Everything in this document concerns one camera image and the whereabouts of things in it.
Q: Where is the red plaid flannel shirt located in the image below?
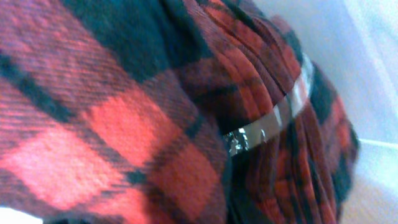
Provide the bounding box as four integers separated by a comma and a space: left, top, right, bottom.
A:
1, 0, 359, 223

